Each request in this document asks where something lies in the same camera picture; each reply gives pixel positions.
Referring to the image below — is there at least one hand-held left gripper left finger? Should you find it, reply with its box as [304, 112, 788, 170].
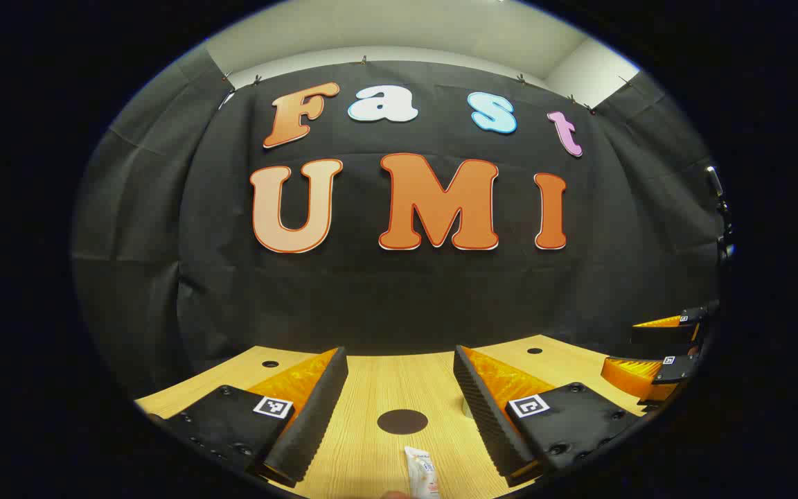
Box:
[150, 347, 349, 488]

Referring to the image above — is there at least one wooden desktop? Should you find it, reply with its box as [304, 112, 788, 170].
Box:
[134, 334, 656, 499]

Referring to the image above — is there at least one white toothpaste tube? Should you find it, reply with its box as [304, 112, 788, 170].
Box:
[403, 446, 440, 498]

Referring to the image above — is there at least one dark brown round coaster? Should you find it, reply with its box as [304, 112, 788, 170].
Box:
[377, 409, 429, 436]

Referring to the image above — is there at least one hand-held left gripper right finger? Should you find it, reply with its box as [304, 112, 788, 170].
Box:
[453, 344, 646, 486]

